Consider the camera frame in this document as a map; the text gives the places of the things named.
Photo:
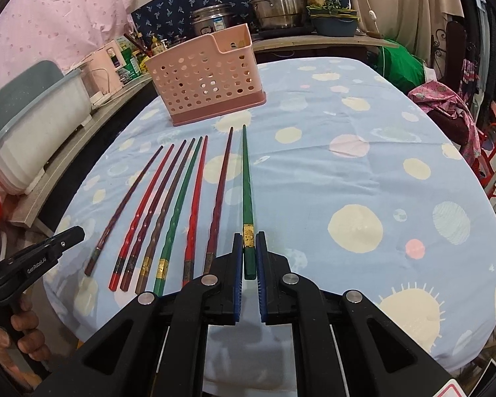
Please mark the yellow detergent bottle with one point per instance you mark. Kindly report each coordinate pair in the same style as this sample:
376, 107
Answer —
155, 44

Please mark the blue dotted tablecloth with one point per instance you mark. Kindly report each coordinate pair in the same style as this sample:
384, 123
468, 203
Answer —
334, 173

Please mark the black induction cooker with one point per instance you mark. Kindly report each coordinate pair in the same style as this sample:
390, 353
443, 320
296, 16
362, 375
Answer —
285, 31

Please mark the yellow packet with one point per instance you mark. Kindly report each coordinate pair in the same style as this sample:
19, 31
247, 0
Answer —
142, 67

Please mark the person's left hand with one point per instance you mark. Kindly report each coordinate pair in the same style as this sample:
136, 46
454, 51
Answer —
22, 331

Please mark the dark chair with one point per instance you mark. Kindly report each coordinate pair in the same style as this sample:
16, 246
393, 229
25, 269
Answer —
450, 49

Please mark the green chopstick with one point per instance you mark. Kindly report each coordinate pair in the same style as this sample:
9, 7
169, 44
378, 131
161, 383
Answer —
246, 198

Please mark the red stool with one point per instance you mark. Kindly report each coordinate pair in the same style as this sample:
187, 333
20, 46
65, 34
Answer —
490, 149

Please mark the green leafy vegetables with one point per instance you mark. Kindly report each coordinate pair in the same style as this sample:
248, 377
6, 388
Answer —
330, 6

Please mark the pink floral cloth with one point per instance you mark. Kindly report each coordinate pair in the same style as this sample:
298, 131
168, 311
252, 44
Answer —
442, 95

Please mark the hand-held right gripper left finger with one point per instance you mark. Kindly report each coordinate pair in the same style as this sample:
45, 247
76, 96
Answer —
237, 285

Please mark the pink perforated plastic basket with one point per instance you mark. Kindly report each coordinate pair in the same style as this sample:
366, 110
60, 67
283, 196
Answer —
198, 82

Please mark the pink electric kettle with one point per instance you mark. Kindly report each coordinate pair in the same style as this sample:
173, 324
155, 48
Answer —
103, 70

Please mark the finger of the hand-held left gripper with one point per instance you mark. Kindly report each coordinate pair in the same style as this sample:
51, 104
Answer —
45, 256

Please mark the green bag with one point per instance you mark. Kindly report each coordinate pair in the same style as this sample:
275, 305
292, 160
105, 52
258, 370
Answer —
401, 66

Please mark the small lidded steel pot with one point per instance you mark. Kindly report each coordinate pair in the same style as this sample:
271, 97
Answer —
177, 41

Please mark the pink printed cloth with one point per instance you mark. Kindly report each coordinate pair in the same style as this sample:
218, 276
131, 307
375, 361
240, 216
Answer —
66, 16

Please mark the steel steamer pot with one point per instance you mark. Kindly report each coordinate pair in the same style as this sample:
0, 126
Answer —
277, 4

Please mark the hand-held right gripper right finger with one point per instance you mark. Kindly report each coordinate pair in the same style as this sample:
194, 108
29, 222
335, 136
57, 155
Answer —
261, 285

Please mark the blue bowl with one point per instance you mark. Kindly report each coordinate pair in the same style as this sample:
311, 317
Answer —
332, 27

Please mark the plastic dish cabinet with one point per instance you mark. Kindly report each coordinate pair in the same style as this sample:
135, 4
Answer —
37, 132

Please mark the dark maroon chopstick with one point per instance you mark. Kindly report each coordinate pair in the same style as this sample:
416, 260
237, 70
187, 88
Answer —
96, 254

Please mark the hanging clothes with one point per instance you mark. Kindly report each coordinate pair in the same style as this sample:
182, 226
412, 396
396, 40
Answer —
492, 29

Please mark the steel rice cooker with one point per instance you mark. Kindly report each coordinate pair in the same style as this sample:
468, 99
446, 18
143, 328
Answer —
208, 18

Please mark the green can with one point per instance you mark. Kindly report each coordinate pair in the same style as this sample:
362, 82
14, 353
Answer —
127, 72

